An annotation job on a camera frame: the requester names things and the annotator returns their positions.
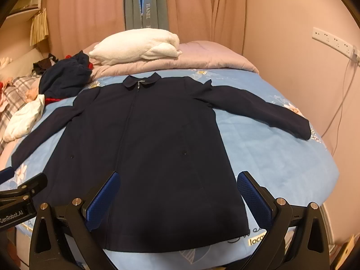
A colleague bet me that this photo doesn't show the white fluffy pillow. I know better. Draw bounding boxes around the white fluffy pillow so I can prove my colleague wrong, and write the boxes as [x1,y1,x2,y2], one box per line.
[88,28,182,65]

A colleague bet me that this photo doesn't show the white power strip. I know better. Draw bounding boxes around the white power strip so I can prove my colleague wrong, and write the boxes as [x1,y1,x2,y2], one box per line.
[312,27,359,66]

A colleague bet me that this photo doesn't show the crumpled navy garment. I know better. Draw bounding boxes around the crumpled navy garment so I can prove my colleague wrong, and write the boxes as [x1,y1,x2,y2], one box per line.
[38,51,92,99]

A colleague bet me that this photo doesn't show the white power cable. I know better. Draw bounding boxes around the white power cable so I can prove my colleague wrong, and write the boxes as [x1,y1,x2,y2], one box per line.
[320,53,358,157]

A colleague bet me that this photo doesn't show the pink quilt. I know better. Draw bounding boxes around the pink quilt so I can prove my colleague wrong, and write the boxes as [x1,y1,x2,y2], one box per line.
[89,41,259,82]

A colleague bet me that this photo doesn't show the plaid cloth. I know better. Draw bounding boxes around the plaid cloth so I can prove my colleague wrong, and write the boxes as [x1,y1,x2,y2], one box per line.
[1,75,41,152]

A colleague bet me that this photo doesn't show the pink curtain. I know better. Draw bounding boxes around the pink curtain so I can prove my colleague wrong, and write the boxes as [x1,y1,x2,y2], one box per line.
[42,0,246,57]

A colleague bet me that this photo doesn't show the tan hanging paper stack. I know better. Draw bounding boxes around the tan hanging paper stack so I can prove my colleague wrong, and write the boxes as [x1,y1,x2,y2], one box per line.
[29,8,49,46]

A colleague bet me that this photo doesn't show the white garment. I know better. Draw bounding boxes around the white garment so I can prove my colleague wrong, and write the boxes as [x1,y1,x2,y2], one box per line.
[2,94,45,143]

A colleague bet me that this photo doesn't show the grey curtain strip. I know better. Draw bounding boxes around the grey curtain strip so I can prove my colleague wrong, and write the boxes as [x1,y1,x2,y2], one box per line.
[124,0,169,31]

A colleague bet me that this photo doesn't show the wall shelf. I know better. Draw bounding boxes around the wall shelf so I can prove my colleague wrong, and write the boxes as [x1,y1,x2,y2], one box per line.
[6,0,42,20]

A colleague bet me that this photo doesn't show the dark navy jacket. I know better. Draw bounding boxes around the dark navy jacket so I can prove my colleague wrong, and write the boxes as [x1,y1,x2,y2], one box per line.
[11,74,311,253]

